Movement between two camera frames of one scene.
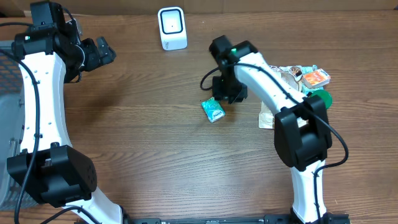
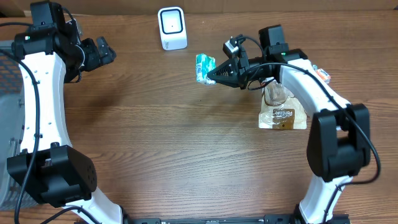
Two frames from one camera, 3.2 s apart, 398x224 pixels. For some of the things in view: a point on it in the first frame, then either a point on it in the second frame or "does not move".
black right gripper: (219, 94) -> (240, 76)
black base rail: (329, 219) does not move
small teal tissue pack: (212, 109) -> (204, 63)
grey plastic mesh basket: (12, 119) does not move
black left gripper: (96, 58) does not move
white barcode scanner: (172, 27) does not move
